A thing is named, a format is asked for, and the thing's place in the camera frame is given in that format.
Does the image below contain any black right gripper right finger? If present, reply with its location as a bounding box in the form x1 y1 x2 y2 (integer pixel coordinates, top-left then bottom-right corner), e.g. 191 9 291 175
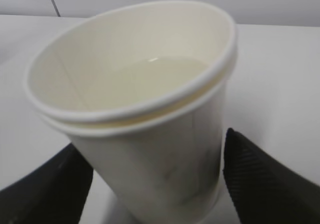
223 128 320 224

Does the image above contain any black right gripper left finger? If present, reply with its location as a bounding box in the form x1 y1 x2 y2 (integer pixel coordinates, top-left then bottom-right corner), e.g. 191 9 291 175
0 144 93 224

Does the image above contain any white paper cup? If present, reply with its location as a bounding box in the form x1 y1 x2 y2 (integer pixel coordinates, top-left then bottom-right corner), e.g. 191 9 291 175
23 0 238 224

